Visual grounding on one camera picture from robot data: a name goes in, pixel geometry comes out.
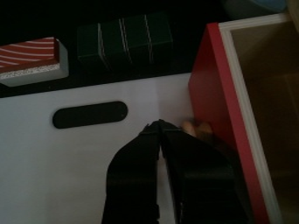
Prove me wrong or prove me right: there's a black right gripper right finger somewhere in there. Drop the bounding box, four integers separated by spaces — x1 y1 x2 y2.
157 118 250 224

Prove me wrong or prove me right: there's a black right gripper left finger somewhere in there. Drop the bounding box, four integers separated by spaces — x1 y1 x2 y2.
100 119 162 224

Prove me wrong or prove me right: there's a small wooden drawer knob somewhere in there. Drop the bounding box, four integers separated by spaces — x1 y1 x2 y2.
181 120 214 139

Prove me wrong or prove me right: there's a white plastic cutting board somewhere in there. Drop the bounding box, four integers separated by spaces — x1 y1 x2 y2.
0 72 196 224

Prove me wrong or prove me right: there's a dark green striped block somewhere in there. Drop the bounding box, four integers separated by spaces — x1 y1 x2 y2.
76 11 174 71

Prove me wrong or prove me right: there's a red white striped block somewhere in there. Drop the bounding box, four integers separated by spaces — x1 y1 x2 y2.
0 36 70 88

